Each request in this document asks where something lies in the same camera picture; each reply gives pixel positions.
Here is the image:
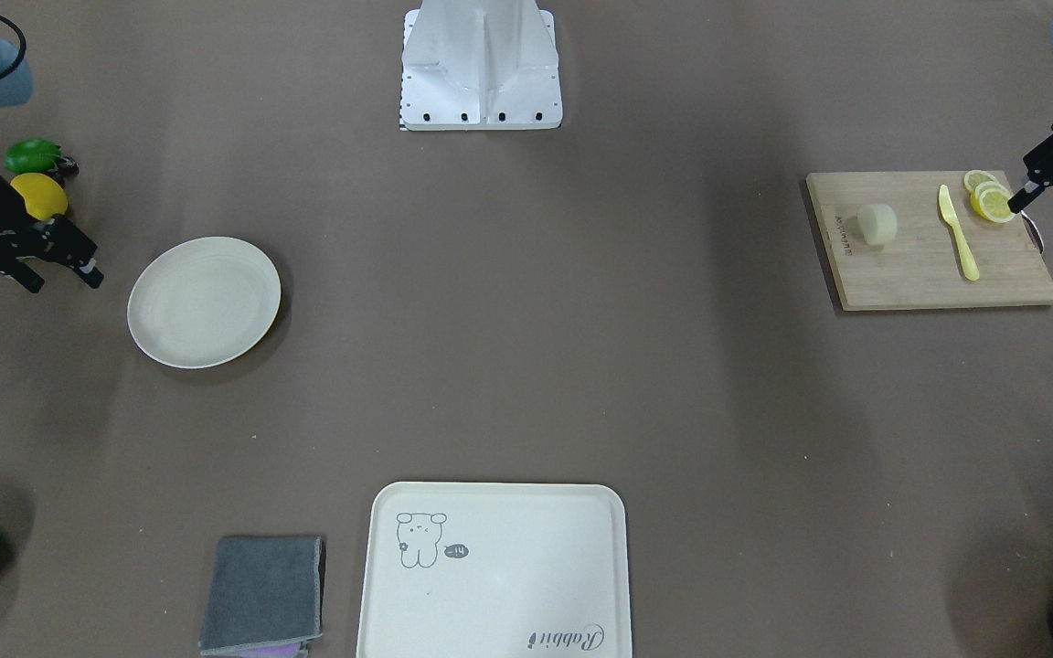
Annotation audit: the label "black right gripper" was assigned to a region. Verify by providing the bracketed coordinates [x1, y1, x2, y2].
[0, 176, 104, 294]

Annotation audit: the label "round cream plate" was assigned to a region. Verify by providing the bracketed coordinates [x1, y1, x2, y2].
[126, 236, 282, 368]

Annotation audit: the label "cream rabbit serving tray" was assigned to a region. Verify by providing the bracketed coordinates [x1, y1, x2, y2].
[356, 482, 633, 657]

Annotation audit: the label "yellow lemon near lime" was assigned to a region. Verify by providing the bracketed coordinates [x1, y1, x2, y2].
[9, 174, 69, 222]

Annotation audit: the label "lemon slice front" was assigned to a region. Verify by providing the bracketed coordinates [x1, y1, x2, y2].
[971, 196, 1016, 224]

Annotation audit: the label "lemon slice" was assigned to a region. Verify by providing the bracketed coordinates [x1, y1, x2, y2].
[971, 180, 1012, 199]
[963, 168, 1000, 193]
[971, 196, 1016, 224]

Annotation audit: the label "lemon slice middle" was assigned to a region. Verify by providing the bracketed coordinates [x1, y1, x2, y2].
[971, 180, 1012, 199]

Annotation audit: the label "dark cherries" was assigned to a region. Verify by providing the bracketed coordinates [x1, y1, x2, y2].
[48, 155, 80, 184]

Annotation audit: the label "lemon slice back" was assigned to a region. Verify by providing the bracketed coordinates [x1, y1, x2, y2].
[963, 168, 1000, 193]

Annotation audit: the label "yellow plastic knife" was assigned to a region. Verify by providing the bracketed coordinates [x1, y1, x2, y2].
[937, 185, 981, 281]

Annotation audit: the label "green lime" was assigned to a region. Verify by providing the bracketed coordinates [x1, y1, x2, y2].
[4, 138, 63, 175]

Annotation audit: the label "bamboo cutting board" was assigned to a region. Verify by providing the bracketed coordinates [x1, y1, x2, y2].
[804, 171, 1053, 312]

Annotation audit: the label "folded grey cloth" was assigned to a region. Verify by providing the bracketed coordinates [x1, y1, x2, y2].
[199, 535, 324, 657]

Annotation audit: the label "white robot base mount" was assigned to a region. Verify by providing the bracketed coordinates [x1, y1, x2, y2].
[399, 1, 564, 131]

